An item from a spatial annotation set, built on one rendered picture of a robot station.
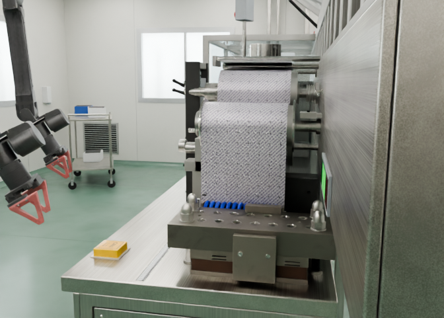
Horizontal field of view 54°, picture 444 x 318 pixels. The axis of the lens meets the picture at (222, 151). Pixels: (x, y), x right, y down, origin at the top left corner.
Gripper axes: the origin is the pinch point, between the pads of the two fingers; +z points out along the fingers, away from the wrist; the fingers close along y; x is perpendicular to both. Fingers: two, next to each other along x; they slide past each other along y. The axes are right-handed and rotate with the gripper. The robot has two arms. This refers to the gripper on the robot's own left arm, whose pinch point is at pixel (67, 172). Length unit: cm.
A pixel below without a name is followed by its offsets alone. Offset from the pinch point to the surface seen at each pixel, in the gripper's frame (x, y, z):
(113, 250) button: -8.0, -45.2, 18.7
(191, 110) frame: -48.8, -6.4, 2.2
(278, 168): -57, -50, 22
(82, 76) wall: 21, 599, -56
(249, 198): -47, -47, 26
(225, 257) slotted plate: -33, -63, 30
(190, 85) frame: -53, -6, -6
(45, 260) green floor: 88, 179, 70
